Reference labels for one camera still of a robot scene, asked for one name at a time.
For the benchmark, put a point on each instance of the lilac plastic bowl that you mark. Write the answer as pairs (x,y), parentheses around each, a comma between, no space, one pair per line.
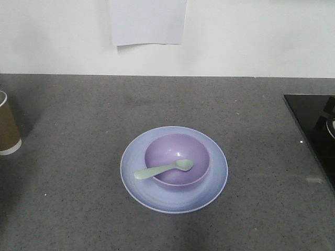
(175,146)

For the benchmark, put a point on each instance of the mint green plastic spoon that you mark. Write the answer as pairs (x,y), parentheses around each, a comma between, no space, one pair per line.
(181,164)

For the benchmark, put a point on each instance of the brown paper cup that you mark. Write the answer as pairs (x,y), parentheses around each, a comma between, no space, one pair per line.
(10,136)

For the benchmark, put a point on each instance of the light blue plate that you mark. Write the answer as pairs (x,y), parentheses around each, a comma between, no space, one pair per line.
(167,199)

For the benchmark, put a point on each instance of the black gas stove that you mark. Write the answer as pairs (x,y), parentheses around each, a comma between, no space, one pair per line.
(314,114)

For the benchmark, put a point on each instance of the white paper on wall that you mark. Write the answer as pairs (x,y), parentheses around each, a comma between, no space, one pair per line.
(147,22)

